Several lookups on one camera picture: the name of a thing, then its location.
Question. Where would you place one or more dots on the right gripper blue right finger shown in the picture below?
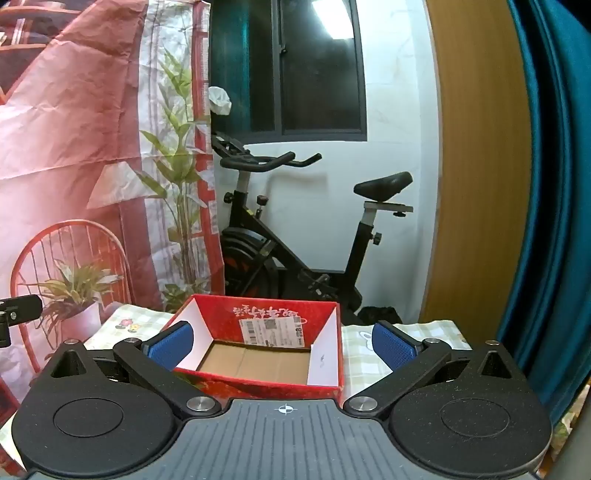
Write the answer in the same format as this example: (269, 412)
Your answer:
(413, 365)

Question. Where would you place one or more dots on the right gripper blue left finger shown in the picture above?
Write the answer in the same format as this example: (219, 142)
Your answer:
(150, 365)

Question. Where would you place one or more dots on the checkered green tablecloth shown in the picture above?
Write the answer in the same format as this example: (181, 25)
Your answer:
(370, 353)

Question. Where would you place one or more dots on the red strawberry cardboard box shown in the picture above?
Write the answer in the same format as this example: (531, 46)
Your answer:
(263, 348)

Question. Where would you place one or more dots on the wooden door panel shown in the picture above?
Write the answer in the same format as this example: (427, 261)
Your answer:
(486, 149)

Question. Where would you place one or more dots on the teal curtain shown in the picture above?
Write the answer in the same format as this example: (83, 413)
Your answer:
(546, 322)

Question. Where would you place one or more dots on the red printed backdrop cloth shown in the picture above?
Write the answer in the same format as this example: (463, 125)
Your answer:
(107, 189)

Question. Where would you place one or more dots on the white crumpled tissue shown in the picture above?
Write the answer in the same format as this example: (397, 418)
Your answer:
(219, 101)

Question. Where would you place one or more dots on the dark window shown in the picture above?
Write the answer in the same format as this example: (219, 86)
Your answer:
(293, 70)

